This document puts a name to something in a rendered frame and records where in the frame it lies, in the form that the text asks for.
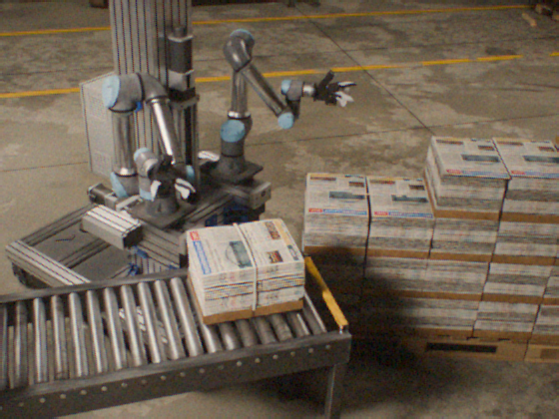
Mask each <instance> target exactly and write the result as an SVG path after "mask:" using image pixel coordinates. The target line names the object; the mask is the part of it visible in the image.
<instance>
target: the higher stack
mask: <svg viewBox="0 0 559 419"><path fill-rule="evenodd" d="M551 266H552V269H551V271H550V273H549V274H550V275H549V277H548V280H547V281H548V282H547V283H546V285H545V288H544V292H543V294H542V296H543V297H545V298H559V266H554V265H551ZM534 321H535V322H534V324H533V325H534V326H533V327H532V330H531V331H532V335H533V334H543V335H559V305H555V304H541V302H540V304H538V308H537V315H536V319H535V320H534ZM527 340H528V341H527V343H528V345H527V348H526V351H525V354H524V357H523V361H534V362H550V363H559V341H546V340H530V339H527Z"/></svg>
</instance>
